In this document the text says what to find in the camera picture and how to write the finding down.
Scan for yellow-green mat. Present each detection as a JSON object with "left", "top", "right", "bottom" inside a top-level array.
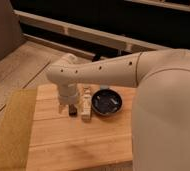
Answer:
[{"left": 0, "top": 90, "right": 37, "bottom": 171}]

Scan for black ceramic cup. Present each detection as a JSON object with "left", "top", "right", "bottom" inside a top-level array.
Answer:
[{"left": 91, "top": 89, "right": 122, "bottom": 116}]

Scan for white wooden rail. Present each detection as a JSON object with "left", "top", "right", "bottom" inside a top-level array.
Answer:
[{"left": 15, "top": 10, "right": 166, "bottom": 53}]

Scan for white rectangular eraser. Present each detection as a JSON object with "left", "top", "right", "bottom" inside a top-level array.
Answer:
[{"left": 81, "top": 87, "right": 91, "bottom": 121}]

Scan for light wooden board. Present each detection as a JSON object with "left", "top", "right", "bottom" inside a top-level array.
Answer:
[{"left": 26, "top": 84, "right": 135, "bottom": 171}]

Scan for grey cabinet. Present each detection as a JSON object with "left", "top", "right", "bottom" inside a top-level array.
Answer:
[{"left": 0, "top": 0, "right": 25, "bottom": 60}]

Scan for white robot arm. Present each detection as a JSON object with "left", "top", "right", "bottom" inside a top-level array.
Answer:
[{"left": 47, "top": 49, "right": 190, "bottom": 171}]

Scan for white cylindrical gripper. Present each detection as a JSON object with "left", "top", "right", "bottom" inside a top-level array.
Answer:
[{"left": 58, "top": 84, "right": 79, "bottom": 116}]

